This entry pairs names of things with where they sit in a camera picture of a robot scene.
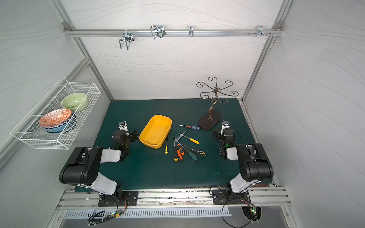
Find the brown metal jewelry stand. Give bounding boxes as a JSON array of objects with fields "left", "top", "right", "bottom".
[{"left": 196, "top": 76, "right": 239, "bottom": 130}]

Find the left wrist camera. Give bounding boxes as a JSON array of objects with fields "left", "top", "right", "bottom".
[{"left": 117, "top": 121, "right": 128, "bottom": 132}]

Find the metal double hook middle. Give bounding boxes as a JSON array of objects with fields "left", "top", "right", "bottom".
[{"left": 150, "top": 25, "right": 166, "bottom": 40}]

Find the red blue handle screwdriver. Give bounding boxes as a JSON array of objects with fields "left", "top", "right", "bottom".
[{"left": 178, "top": 124, "right": 201, "bottom": 130}]

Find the black cable right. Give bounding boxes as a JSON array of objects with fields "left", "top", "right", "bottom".
[{"left": 209, "top": 185, "right": 261, "bottom": 228}]

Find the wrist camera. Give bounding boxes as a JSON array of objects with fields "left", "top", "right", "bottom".
[
  {"left": 117, "top": 121, "right": 128, "bottom": 132},
  {"left": 221, "top": 120, "right": 230, "bottom": 135}
]

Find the green table mat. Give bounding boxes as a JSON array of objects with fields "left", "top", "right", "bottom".
[{"left": 94, "top": 99, "right": 239, "bottom": 190}]

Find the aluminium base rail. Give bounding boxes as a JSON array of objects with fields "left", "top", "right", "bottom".
[{"left": 57, "top": 187, "right": 291, "bottom": 210}]

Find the yellow plastic storage box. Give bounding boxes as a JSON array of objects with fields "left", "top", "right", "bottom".
[{"left": 139, "top": 115, "right": 172, "bottom": 149}]

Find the metal double hook left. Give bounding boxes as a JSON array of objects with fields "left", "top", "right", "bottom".
[{"left": 119, "top": 30, "right": 134, "bottom": 50}]

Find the black yellow handle screwdriver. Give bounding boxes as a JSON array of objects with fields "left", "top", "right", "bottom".
[{"left": 164, "top": 137, "right": 168, "bottom": 154}]

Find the small metal hook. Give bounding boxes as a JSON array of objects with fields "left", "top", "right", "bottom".
[{"left": 188, "top": 26, "right": 194, "bottom": 37}]

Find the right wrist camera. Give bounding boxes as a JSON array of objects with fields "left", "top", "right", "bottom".
[{"left": 221, "top": 120, "right": 230, "bottom": 135}]

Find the orange black grip screwdriver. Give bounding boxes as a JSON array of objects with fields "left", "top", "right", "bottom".
[{"left": 175, "top": 139, "right": 185, "bottom": 161}]

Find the green handle screwdriver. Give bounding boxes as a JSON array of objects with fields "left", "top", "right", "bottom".
[{"left": 178, "top": 143, "right": 198, "bottom": 161}]

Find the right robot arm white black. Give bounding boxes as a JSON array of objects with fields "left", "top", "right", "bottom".
[{"left": 213, "top": 128, "right": 274, "bottom": 193}]

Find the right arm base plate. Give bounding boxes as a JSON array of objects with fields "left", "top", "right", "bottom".
[{"left": 210, "top": 189, "right": 251, "bottom": 205}]

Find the metal double hook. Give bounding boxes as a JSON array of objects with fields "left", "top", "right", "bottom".
[
  {"left": 150, "top": 25, "right": 166, "bottom": 40},
  {"left": 119, "top": 30, "right": 134, "bottom": 50}
]

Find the blue bowl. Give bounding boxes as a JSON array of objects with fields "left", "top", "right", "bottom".
[{"left": 43, "top": 117, "right": 77, "bottom": 134}]

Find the black yellow dotted screwdriver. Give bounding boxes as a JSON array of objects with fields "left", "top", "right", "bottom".
[{"left": 183, "top": 144, "right": 207, "bottom": 157}]

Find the black cable bundle left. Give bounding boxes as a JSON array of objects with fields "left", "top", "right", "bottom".
[{"left": 86, "top": 196, "right": 129, "bottom": 226}]

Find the yellow handle small screwdriver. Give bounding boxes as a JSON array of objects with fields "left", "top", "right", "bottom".
[{"left": 182, "top": 135, "right": 200, "bottom": 144}]

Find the black orange slim screwdriver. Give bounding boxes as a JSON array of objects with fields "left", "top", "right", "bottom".
[{"left": 173, "top": 136, "right": 178, "bottom": 162}]

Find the metal hook right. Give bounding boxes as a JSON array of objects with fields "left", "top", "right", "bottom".
[{"left": 247, "top": 26, "right": 272, "bottom": 37}]

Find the white vent grille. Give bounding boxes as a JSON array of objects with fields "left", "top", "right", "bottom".
[{"left": 63, "top": 207, "right": 231, "bottom": 219}]

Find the green ceramic bowl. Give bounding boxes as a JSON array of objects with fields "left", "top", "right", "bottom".
[{"left": 61, "top": 93, "right": 89, "bottom": 113}]

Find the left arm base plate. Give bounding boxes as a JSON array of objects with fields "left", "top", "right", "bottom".
[{"left": 98, "top": 191, "right": 138, "bottom": 207}]

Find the aluminium cross rail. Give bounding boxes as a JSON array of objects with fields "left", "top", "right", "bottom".
[{"left": 64, "top": 28, "right": 284, "bottom": 38}]

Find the white wire wall basket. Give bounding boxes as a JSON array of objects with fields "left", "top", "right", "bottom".
[{"left": 10, "top": 78, "right": 101, "bottom": 150}]

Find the clear handle screwdriver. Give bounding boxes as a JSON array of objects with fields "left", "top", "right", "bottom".
[{"left": 175, "top": 130, "right": 188, "bottom": 142}]

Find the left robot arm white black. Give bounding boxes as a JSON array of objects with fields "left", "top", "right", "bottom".
[{"left": 59, "top": 126, "right": 138, "bottom": 203}]

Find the orange patterned bowl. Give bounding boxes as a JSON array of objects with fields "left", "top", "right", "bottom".
[{"left": 39, "top": 108, "right": 72, "bottom": 127}]

